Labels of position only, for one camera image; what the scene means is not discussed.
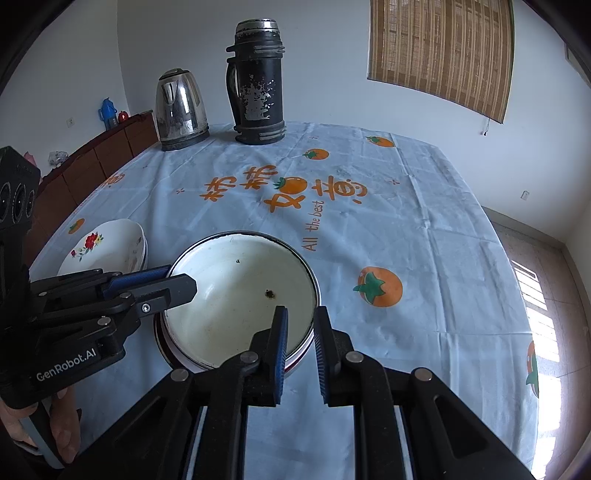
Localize white plate red flowers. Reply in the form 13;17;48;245
57;219;144;275

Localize white enamel bowl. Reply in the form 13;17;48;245
162;231;322;368

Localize red plastic bowl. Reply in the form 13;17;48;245
153;314;315;376

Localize white bowl pink flowers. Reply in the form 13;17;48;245
128;233;148;273

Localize person's left hand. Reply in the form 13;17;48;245
1;386;81;464

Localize brown wooden sideboard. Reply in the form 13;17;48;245
24;111;158;265

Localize crumpled plastic bag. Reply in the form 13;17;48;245
48;151;69;168

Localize pink thermos bottle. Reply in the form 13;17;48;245
24;152;37;166

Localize blue thermos jug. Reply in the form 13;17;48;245
98;98;118;130

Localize stainless steel electric kettle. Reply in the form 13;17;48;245
155;68;209;151

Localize light blue printed tablecloth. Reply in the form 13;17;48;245
31;123;538;465

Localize black thermos flask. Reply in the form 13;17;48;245
225;18;286;145

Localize bamboo window blind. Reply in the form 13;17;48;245
368;0;515;123

